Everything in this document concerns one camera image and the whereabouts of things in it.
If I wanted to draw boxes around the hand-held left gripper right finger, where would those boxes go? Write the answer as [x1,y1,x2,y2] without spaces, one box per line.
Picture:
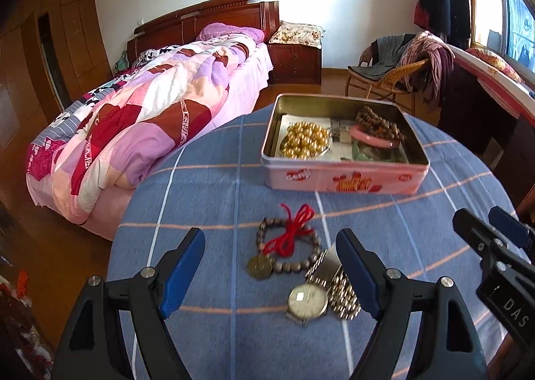
[335,228,489,380]

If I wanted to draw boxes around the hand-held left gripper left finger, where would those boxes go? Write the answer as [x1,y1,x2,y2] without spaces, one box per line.
[50,227,206,380]

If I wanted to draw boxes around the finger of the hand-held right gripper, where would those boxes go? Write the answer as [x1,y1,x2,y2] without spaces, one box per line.
[452,208,502,268]
[488,205,535,266]

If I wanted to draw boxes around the silver wristwatch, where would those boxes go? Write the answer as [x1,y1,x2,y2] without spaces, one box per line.
[286,248,362,326]

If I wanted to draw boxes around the grey bead bracelet red string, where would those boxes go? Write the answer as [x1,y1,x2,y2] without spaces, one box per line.
[246,203,322,280]

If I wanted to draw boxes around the pink tin box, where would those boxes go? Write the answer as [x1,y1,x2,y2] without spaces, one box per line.
[261,93,430,196]

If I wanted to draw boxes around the green jade bangle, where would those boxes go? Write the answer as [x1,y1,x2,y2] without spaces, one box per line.
[353,141,396,162]

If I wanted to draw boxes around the pink bangle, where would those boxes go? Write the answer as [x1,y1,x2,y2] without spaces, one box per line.
[349,124,404,149]

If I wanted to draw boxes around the gold bead necklace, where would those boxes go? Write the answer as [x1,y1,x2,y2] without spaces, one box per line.
[280,121,329,158]

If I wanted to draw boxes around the brown wooden bead bracelet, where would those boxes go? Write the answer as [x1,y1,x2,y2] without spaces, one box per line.
[355,106,407,142]

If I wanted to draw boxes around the blue plaid tablecloth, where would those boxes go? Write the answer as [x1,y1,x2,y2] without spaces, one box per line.
[106,106,523,380]

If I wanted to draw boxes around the dark desk with pink top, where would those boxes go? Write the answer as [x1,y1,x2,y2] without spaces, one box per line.
[437,43,535,214]

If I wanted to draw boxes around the red floral cushion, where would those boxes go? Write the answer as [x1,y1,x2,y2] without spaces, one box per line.
[466,47,525,84]

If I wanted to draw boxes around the pink patchwork quilt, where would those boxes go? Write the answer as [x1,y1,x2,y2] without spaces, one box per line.
[27,34,255,214]

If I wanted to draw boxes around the colourful clutter pile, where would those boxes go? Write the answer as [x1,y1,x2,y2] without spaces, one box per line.
[0,271,55,380]

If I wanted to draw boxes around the wicker chair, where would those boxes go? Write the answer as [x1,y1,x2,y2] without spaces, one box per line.
[346,46,431,115]

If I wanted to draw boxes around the pink striped garment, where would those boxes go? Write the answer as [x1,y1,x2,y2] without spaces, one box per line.
[395,31,455,107]

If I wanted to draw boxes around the grey garment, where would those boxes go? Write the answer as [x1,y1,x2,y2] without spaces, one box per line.
[348,34,419,80]

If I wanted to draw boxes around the black white patterned blanket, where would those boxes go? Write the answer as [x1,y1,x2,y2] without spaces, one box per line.
[46,45,185,142]

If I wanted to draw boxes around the pink bedsheet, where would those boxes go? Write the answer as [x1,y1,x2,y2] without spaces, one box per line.
[26,46,274,241]

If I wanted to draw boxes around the window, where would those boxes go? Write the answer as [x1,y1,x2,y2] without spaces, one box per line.
[468,0,535,67]

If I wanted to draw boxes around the wooden nightstand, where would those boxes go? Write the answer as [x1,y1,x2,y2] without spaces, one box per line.
[267,42,323,85]

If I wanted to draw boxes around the hanging dark coats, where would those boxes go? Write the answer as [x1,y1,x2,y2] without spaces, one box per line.
[414,0,472,50]

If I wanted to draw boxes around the floral pillow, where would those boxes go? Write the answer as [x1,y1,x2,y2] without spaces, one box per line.
[268,21,326,48]

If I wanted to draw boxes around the wooden wardrobe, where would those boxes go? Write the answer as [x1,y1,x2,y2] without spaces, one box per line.
[0,0,113,205]

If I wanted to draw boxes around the purple pillow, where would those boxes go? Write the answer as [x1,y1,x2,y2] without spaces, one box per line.
[197,22,265,44]

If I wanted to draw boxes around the wooden bed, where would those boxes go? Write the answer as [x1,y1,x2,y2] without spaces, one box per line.
[26,0,281,241]

